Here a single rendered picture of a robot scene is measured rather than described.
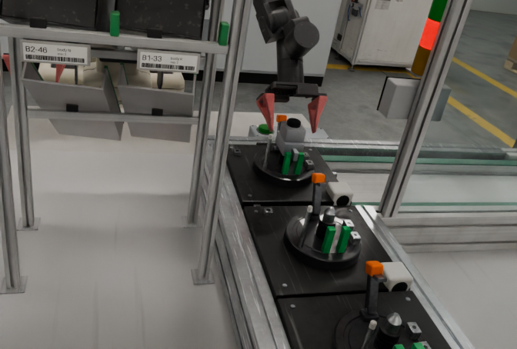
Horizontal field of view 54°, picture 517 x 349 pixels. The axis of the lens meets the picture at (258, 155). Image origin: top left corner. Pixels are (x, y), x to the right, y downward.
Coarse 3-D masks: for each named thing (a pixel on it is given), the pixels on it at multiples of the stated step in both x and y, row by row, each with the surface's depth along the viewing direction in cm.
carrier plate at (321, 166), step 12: (228, 144) 120; (228, 156) 115; (240, 156) 115; (252, 156) 116; (312, 156) 121; (228, 168) 111; (240, 168) 111; (324, 168) 117; (240, 180) 106; (252, 180) 107; (336, 180) 113; (240, 192) 102; (252, 192) 103; (264, 192) 104; (276, 192) 104; (288, 192) 105; (300, 192) 106; (312, 192) 107; (324, 192) 107; (252, 204) 100; (264, 204) 101; (276, 204) 102; (288, 204) 103; (300, 204) 103; (324, 204) 105
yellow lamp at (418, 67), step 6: (420, 48) 92; (426, 48) 91; (420, 54) 92; (426, 54) 91; (414, 60) 94; (420, 60) 92; (426, 60) 91; (414, 66) 93; (420, 66) 92; (414, 72) 93; (420, 72) 92
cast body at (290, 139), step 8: (288, 120) 107; (296, 120) 107; (280, 128) 109; (288, 128) 105; (296, 128) 106; (304, 128) 107; (280, 136) 109; (288, 136) 105; (296, 136) 106; (304, 136) 106; (280, 144) 109; (288, 144) 106; (296, 144) 106; (296, 152) 105; (296, 160) 106
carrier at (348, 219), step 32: (256, 224) 93; (288, 224) 92; (320, 224) 89; (352, 224) 92; (288, 256) 87; (320, 256) 85; (352, 256) 87; (384, 256) 91; (288, 288) 80; (320, 288) 81; (352, 288) 82; (384, 288) 84
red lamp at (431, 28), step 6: (426, 24) 90; (432, 24) 89; (438, 24) 88; (426, 30) 90; (432, 30) 89; (426, 36) 90; (432, 36) 89; (420, 42) 92; (426, 42) 90; (432, 42) 90
